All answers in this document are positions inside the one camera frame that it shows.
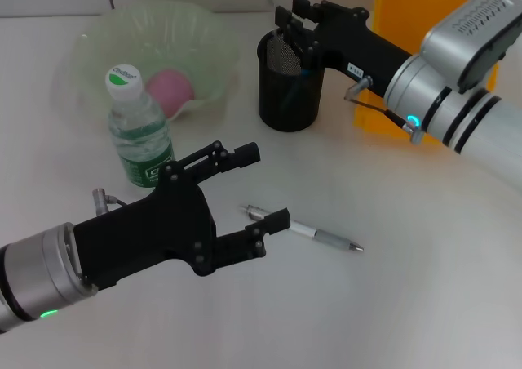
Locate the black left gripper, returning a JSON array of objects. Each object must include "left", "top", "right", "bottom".
[{"left": 72, "top": 140, "right": 292, "bottom": 293}]

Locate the yellow plastic bin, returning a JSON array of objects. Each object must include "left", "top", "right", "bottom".
[{"left": 353, "top": 0, "right": 499, "bottom": 149}]

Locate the clear green-label water bottle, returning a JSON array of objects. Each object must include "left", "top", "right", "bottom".
[{"left": 104, "top": 64, "right": 177, "bottom": 189}]

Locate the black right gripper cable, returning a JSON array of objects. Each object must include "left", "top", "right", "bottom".
[{"left": 344, "top": 74, "right": 425, "bottom": 144}]

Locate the silver grey ballpoint pen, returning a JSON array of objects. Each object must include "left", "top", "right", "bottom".
[{"left": 240, "top": 203, "right": 365, "bottom": 254}]

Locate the pale green glass fruit plate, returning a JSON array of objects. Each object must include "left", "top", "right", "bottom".
[{"left": 55, "top": 0, "right": 240, "bottom": 125}]

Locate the black mesh pen holder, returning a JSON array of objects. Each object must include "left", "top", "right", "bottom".
[{"left": 256, "top": 29, "right": 325, "bottom": 132}]

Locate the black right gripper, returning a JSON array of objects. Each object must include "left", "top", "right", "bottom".
[{"left": 274, "top": 0, "right": 414, "bottom": 99}]

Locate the pink peach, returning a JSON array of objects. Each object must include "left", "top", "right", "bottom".
[{"left": 145, "top": 69, "right": 195, "bottom": 119}]

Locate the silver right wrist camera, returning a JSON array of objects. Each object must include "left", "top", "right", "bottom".
[{"left": 419, "top": 0, "right": 522, "bottom": 96}]

